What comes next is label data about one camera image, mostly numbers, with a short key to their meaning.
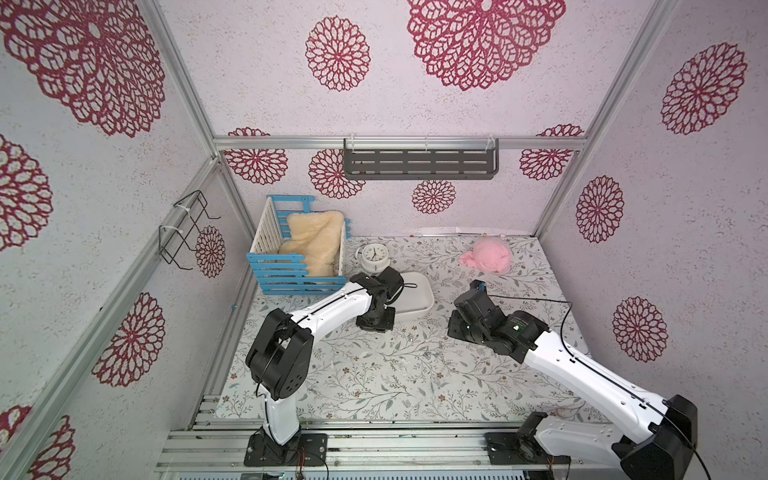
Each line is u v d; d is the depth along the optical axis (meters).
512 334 0.51
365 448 0.75
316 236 1.10
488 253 1.06
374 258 1.09
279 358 0.47
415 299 1.00
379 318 0.75
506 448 0.73
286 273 1.05
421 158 0.93
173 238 0.73
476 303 0.56
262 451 0.74
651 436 0.39
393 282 0.73
